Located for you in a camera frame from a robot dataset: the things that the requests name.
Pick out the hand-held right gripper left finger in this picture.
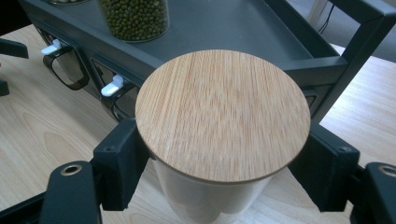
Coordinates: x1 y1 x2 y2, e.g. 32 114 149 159
92 117 151 212

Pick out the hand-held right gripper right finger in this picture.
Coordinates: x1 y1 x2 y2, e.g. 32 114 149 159
288 120 361 213

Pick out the wooden-lid jar of white contents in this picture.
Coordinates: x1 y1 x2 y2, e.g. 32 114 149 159
134 49 312 224

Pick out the wooden-lid jar of green beans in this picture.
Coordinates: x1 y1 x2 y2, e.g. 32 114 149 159
96 0 171 44

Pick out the black corner shelf rack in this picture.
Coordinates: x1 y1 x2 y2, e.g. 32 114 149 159
18 0 396 124

